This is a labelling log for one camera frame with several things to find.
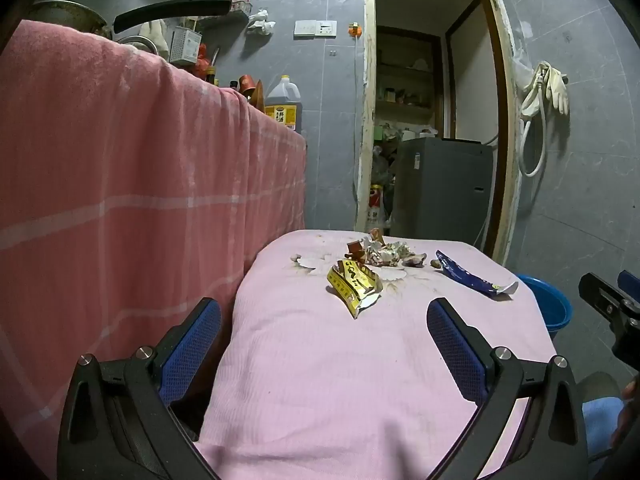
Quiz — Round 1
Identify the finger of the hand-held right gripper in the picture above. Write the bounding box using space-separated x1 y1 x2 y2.
578 272 640 333
617 270 640 307

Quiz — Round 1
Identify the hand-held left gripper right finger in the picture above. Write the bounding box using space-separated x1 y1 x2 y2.
426 297 588 480

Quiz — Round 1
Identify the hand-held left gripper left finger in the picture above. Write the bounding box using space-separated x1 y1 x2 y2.
56 297 223 480

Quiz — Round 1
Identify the blue plastic basin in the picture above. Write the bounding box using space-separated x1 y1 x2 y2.
515 273 572 339

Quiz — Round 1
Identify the blue snack wrapper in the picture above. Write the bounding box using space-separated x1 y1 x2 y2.
435 250 520 297

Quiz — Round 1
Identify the red white wrapper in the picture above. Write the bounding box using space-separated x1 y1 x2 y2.
361 237 401 268

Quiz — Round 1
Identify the yellow snack wrapper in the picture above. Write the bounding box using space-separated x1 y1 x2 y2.
326 258 384 320

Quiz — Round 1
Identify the person's right hand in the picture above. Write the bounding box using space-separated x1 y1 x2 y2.
621 376 640 411

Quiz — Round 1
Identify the person's blue jeans leg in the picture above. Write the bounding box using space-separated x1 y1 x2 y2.
581 396 626 458

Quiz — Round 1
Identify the pink floral blanket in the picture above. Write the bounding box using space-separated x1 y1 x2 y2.
192 229 556 480

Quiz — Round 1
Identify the white red sack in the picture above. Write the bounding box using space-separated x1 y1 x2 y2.
367 184 388 233

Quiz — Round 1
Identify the grey washing machine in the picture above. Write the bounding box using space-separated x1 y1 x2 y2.
392 137 496 248

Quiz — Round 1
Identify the pink-red plaid towel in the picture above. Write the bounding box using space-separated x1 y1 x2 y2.
0 19 308 480

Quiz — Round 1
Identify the pile of plastic bags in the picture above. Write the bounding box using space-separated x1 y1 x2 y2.
372 145 401 186

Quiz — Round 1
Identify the cream rubber glove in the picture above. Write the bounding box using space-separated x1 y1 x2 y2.
521 61 551 117
544 65 571 115

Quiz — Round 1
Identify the clear plastic bag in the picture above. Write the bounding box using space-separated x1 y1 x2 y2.
510 35 532 92

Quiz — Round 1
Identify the wooden shelf unit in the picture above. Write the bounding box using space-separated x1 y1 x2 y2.
375 27 443 136

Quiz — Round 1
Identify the brown wooden board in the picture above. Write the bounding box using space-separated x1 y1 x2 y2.
248 80 266 116

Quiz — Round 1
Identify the large cooking oil bottle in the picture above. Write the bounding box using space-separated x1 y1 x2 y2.
264 75 304 135

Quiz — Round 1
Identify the metal box grater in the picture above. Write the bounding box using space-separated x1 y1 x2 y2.
169 27 202 66

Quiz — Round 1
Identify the white rag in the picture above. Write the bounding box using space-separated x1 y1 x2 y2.
246 9 276 36

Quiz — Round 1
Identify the white shower hose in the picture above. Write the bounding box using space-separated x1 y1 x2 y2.
518 72 549 178

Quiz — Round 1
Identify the wooden door frame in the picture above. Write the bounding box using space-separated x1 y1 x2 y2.
354 0 523 266

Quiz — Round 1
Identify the metal pan with black handle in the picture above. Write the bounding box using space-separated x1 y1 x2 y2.
25 0 233 42

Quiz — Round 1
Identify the wall shelf with seasoning packets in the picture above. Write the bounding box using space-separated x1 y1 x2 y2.
192 0 253 31

